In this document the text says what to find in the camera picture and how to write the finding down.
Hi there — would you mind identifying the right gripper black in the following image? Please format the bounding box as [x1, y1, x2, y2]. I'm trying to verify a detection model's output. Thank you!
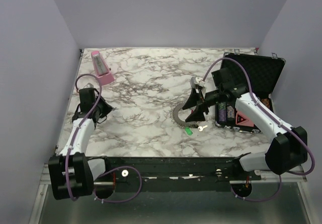
[183, 87, 223, 122]

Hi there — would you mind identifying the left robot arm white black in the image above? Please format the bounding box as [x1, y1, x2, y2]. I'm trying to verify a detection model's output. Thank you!
[48, 88, 113, 200]

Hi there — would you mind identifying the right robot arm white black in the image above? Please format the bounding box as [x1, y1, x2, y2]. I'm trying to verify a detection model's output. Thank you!
[182, 68, 308, 180]

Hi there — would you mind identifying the metal disc with key rings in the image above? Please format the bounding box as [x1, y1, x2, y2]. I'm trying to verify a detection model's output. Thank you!
[172, 103, 199, 129]

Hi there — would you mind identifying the green key tag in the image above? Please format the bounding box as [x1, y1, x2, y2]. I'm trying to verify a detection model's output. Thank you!
[185, 127, 193, 135]

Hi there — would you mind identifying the purple poker chip stack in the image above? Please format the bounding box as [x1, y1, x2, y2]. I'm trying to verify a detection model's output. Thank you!
[218, 102, 226, 123]

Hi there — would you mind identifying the grey poker chip stack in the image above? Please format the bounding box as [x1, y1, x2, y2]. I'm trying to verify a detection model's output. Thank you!
[226, 103, 235, 124]

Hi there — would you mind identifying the pink metronome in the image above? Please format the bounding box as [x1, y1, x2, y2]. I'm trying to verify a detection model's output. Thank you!
[91, 51, 115, 86]

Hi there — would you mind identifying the pink warning card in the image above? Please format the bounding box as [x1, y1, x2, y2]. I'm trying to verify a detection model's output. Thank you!
[235, 111, 255, 127]

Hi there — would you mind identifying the orange poker chip stack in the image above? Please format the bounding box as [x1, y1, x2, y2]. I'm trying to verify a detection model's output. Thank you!
[261, 98, 270, 108]

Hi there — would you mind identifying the black foam-lined case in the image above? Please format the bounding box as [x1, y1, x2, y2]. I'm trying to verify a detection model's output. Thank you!
[211, 53, 285, 133]

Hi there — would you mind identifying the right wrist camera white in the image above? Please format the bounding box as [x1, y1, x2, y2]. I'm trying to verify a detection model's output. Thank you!
[190, 77, 205, 89]

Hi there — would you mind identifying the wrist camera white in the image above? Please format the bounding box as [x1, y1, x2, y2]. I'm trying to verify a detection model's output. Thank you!
[190, 77, 205, 89]
[84, 83, 93, 88]

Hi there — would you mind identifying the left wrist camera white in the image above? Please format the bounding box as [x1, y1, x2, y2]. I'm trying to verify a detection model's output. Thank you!
[84, 83, 93, 88]

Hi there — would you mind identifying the black mounting base plate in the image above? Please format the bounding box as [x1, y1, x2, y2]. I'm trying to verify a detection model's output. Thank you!
[87, 156, 261, 192]

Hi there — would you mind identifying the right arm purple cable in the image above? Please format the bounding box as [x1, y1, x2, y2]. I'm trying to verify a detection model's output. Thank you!
[201, 57, 315, 202]

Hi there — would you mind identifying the aluminium rail frame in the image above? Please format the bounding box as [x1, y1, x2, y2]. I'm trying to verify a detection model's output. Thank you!
[30, 157, 314, 223]

